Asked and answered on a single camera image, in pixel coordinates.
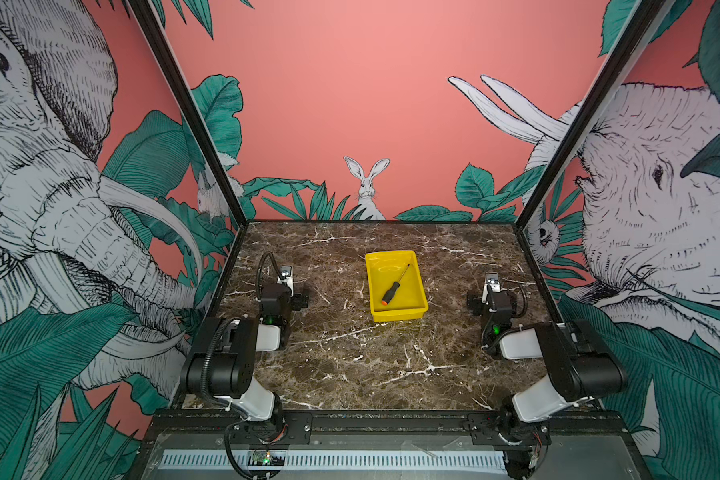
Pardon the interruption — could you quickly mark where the yellow plastic bin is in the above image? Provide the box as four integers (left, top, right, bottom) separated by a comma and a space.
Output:
365, 250, 429, 323

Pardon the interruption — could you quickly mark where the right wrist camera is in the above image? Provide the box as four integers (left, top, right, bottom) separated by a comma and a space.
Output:
482, 273, 501, 303

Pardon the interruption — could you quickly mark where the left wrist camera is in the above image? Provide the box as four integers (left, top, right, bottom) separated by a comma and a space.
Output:
277, 265, 295, 296

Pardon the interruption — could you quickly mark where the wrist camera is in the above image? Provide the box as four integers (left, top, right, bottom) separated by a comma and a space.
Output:
277, 265, 295, 296
482, 273, 501, 303

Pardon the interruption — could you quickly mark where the black corner frame post left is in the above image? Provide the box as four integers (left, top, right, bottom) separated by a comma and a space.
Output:
122, 0, 248, 228

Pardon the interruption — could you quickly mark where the black orange handled screwdriver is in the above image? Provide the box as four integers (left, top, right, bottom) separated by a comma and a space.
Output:
381, 264, 410, 306

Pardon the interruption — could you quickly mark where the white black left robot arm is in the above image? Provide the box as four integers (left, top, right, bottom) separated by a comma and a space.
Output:
180, 283, 310, 445

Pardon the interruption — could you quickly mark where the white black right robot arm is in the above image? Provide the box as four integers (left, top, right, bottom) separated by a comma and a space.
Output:
466, 288, 628, 446

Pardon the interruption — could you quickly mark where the black front mounting rail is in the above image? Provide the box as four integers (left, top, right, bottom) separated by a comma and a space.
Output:
143, 409, 629, 449

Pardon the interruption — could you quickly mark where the black corner frame post right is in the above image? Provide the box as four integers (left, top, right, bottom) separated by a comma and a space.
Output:
514, 0, 676, 230

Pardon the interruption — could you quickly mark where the black corner frame post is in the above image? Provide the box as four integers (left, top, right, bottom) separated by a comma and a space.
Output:
122, 0, 248, 228
514, 0, 676, 230

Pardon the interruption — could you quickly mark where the white perforated vent strip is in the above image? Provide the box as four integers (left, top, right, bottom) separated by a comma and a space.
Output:
157, 449, 507, 474

